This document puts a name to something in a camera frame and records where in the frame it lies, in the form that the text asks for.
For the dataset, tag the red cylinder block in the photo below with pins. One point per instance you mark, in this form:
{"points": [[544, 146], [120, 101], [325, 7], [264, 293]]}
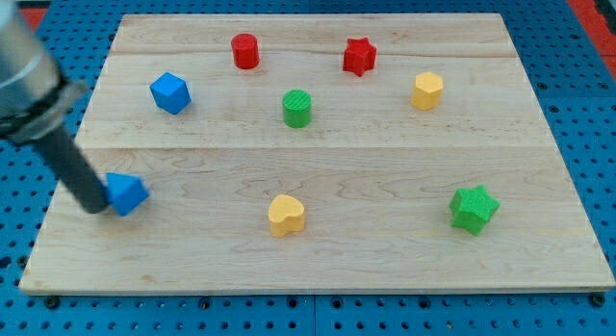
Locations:
{"points": [[245, 51]]}

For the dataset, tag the wooden board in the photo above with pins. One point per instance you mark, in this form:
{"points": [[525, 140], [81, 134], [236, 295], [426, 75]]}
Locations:
{"points": [[374, 173]]}

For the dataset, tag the yellow hexagon block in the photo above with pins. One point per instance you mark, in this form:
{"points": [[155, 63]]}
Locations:
{"points": [[427, 91]]}

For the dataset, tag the blue triangle block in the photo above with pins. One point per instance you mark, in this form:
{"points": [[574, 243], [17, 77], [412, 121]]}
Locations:
{"points": [[125, 192]]}

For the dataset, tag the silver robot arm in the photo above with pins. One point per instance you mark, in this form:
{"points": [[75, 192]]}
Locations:
{"points": [[35, 94]]}

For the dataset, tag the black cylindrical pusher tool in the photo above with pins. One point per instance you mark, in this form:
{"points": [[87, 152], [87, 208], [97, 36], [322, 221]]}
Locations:
{"points": [[63, 156]]}

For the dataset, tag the blue cube block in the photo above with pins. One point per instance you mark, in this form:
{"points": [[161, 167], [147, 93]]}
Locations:
{"points": [[171, 93]]}

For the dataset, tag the yellow heart block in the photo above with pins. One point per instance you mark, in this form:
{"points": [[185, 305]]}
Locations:
{"points": [[286, 214]]}

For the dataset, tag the red star block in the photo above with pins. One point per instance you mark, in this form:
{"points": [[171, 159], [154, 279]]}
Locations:
{"points": [[359, 56]]}

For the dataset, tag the green star block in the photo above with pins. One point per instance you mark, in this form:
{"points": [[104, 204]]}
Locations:
{"points": [[472, 209]]}

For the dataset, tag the green cylinder block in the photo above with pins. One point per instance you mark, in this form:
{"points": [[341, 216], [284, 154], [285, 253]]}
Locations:
{"points": [[297, 105]]}

